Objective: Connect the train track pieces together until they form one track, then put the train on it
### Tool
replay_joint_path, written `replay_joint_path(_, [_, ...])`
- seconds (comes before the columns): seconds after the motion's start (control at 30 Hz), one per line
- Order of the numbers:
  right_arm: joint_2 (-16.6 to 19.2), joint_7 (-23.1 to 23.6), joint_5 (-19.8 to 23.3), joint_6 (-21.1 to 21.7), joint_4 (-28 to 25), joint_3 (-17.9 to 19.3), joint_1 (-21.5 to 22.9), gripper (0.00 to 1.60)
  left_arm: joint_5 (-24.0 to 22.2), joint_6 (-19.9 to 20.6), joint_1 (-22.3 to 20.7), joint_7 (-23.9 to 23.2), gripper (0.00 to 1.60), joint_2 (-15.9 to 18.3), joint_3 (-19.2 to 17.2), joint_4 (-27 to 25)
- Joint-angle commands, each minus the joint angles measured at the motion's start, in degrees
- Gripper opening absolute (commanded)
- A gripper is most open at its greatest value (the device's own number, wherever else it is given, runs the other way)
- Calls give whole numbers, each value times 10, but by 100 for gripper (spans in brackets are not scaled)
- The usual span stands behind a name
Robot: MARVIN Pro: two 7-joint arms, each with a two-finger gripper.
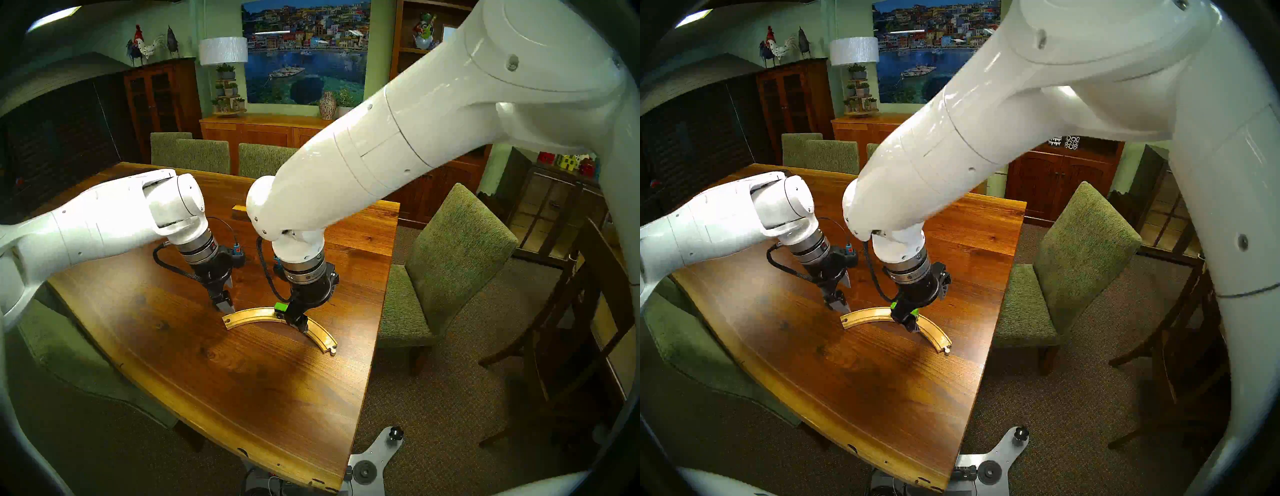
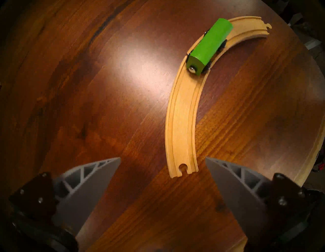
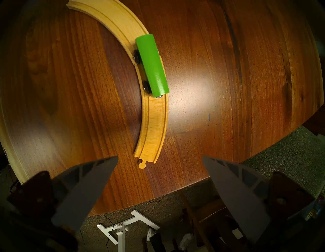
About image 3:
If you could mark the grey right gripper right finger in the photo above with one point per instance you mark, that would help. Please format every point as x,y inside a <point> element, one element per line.
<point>236,193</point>

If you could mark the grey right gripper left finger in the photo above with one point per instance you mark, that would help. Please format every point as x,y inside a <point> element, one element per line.
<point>83,188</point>

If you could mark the curved wooden track piece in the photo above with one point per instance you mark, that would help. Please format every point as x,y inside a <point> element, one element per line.
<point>114,20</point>
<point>153,122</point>

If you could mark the green toy bus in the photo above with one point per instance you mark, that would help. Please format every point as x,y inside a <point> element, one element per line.
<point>152,66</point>

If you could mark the white metal stand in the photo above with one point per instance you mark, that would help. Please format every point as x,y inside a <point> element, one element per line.
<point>122,228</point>

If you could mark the green upholstered chair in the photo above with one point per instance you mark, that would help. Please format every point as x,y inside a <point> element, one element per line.
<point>284,157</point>

